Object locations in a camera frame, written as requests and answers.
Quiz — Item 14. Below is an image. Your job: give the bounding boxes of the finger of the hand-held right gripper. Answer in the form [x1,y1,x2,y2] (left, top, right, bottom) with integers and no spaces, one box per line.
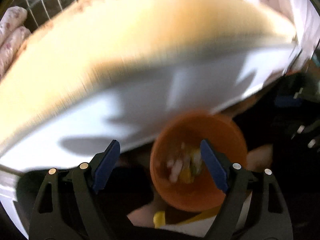
[291,120,320,153]
[274,86,320,107]

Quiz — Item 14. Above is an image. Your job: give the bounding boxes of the floral plush blanket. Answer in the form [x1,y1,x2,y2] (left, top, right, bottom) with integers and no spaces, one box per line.
[0,0,298,155]

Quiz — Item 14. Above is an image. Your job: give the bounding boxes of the white curtain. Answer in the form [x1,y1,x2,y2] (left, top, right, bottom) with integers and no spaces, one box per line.
[232,0,320,65]

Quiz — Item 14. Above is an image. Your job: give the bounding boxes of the white and yellow object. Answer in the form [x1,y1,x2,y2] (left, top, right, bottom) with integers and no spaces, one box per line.
[153,192,252,238]

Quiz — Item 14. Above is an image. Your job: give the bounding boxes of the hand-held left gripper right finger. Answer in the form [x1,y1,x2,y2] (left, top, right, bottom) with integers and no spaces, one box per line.
[201,139,293,240]

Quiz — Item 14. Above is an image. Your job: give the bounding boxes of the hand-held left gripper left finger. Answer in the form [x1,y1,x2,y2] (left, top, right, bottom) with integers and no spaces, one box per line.
[29,139,121,240]

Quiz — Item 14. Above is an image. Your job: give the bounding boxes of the orange plastic bucket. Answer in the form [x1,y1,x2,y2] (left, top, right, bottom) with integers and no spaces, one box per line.
[149,110,248,212]

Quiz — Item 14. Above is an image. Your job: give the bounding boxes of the floral rolled cushions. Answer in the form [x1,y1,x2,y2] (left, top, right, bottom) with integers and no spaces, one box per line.
[0,7,32,78]

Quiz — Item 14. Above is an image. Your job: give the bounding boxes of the small toys in bucket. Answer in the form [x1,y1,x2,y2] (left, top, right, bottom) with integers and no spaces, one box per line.
[166,142,208,184]

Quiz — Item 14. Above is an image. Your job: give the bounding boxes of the window with metal grille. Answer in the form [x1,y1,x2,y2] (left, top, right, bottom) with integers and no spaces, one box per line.
[15,0,105,28]

